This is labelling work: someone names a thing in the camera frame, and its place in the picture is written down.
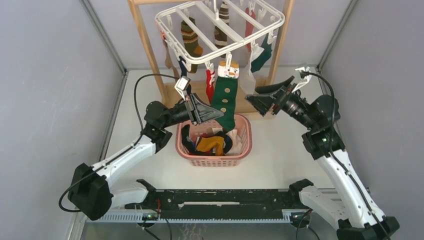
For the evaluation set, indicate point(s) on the mustard yellow sock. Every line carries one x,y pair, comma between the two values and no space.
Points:
206,144

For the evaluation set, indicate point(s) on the white sock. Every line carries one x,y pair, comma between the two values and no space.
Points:
246,80
237,145

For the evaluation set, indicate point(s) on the dark green reindeer sock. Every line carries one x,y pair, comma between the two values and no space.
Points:
264,56

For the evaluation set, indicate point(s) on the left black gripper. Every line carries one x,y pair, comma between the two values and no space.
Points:
198,111

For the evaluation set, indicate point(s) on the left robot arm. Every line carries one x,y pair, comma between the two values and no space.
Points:
91,189

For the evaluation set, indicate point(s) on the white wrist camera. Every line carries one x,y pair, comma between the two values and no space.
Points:
183,87
304,77

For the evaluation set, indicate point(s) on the black patterned sock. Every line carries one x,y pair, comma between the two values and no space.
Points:
190,145

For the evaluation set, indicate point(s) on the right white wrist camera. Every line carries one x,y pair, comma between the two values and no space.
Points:
304,77

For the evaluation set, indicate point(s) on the white sock front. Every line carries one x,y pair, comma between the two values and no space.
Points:
237,145

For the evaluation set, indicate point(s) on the green dotted sock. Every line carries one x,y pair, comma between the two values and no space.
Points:
225,93

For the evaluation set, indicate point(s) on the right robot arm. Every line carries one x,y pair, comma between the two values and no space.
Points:
358,217

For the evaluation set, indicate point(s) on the white plastic clip hanger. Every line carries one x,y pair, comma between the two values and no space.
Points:
203,30

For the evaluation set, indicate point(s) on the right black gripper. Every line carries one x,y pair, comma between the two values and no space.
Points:
285,97

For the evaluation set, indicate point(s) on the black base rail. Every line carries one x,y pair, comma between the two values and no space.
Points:
221,204

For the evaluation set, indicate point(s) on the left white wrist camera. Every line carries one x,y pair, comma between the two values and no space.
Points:
183,87

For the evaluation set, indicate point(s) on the tan ribbed sock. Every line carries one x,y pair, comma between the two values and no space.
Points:
168,61

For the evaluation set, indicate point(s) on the navy lettered sock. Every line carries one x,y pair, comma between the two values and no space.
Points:
183,69

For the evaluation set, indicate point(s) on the olive striped sock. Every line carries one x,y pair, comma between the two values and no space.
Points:
190,40

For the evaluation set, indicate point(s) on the pink plastic laundry basket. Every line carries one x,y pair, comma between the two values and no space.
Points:
211,127

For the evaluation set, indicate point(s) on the red fuzzy sock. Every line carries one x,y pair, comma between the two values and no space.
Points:
210,87

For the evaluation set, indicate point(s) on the brown striped sock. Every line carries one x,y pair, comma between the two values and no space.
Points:
221,39

